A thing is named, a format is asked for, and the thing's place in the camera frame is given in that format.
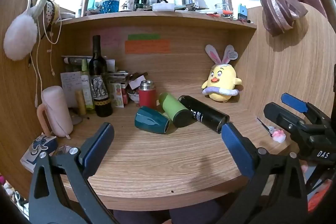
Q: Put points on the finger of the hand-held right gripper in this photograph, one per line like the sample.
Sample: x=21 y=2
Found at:
x=278 y=115
x=294 y=102

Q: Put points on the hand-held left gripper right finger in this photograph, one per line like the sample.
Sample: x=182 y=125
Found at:
x=235 y=145

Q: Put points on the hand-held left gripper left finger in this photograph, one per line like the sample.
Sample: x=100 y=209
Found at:
x=98 y=145

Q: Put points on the black thermos cup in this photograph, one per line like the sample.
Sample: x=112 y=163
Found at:
x=203 y=113

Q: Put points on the teal cup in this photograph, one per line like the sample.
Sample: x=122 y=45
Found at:
x=151 y=120

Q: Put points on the thin black pen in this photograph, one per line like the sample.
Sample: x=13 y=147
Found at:
x=265 y=127

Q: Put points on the pink white paw eraser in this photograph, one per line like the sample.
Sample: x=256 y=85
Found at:
x=279 y=136

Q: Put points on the yellow tube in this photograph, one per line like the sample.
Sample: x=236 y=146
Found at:
x=80 y=103

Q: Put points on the fruit print card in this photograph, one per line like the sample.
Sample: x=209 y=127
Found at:
x=117 y=95

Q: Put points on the small white bowl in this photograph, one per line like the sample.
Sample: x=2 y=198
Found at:
x=133 y=96

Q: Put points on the blue white tissue box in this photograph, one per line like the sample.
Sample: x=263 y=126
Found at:
x=38 y=149

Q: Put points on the slim green-cap bottle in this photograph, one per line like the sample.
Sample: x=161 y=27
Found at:
x=86 y=85

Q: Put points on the yellow chick plush toy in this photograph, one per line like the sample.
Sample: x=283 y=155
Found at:
x=221 y=79

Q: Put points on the white note paper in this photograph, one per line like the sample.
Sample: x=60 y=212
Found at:
x=69 y=85

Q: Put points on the dark wine bottle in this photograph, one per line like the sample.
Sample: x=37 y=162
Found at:
x=99 y=77

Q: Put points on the green thermos bottle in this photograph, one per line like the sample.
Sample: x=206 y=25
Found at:
x=174 y=111

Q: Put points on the red thermos flask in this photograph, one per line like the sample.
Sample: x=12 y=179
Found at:
x=147 y=95

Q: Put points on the stack of small boxes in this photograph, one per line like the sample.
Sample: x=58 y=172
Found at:
x=119 y=77

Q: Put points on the white rolled tube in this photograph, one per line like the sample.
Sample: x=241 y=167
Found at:
x=78 y=60

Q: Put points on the blue pencil sharpener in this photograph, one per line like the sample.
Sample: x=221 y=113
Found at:
x=242 y=12

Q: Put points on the pink sticky note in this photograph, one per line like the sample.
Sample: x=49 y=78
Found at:
x=109 y=37

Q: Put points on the orange sticky note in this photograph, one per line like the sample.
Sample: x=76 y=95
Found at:
x=147 y=46

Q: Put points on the green sticky note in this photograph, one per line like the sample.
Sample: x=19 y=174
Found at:
x=143 y=37

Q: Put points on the tall glass jar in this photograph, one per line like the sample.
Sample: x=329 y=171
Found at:
x=227 y=1

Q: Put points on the white fluffy earmuffs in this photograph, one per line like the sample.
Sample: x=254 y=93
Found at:
x=22 y=29

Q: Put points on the wooden shelf board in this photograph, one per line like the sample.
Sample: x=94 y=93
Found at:
x=157 y=18

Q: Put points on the polka dot headband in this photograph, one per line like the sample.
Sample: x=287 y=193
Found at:
x=51 y=12

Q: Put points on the blue textured glass bottle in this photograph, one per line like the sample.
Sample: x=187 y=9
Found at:
x=110 y=2

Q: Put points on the white flat box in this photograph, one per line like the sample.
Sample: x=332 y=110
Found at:
x=163 y=7

